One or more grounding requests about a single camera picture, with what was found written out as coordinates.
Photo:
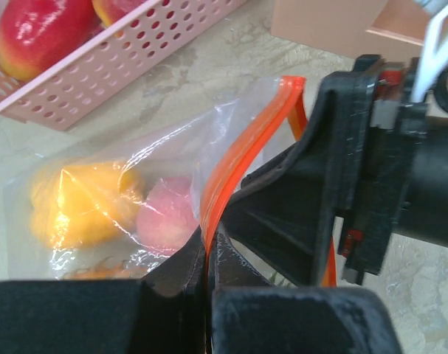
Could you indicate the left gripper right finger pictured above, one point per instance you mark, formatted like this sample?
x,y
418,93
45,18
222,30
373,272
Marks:
x,y
246,313

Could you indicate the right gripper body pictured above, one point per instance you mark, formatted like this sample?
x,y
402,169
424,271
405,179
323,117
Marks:
x,y
397,128

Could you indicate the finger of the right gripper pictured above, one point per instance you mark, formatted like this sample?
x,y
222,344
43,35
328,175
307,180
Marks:
x,y
285,210

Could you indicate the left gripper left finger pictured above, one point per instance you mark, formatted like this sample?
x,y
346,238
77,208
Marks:
x,y
162,312

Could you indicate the fake pink peach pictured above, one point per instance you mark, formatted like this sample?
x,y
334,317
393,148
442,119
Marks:
x,y
165,221

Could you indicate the clear zip bag mixed fruit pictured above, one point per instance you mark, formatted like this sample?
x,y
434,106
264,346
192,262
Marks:
x,y
223,144

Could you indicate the fake yellow pepper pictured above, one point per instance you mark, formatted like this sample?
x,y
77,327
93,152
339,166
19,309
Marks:
x,y
82,205

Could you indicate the pink plastic basket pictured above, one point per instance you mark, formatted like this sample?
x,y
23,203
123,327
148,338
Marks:
x,y
107,63

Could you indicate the fake red yellow mango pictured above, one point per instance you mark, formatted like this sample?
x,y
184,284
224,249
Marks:
x,y
35,35

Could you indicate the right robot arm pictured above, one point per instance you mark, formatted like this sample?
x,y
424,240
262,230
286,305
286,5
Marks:
x,y
424,215

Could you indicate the orange desk file organizer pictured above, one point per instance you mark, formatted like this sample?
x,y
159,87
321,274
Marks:
x,y
393,29

